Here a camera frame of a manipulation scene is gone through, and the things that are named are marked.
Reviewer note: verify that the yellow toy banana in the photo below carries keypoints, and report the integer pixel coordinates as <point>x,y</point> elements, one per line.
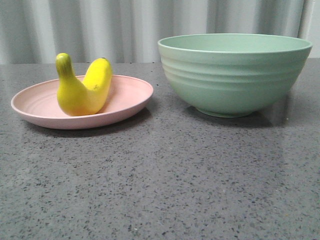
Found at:
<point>82,97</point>

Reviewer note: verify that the green ribbed bowl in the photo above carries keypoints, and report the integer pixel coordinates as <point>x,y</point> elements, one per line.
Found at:
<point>231,75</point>

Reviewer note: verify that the pink plate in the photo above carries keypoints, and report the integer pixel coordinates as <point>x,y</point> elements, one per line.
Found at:
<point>38,104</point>

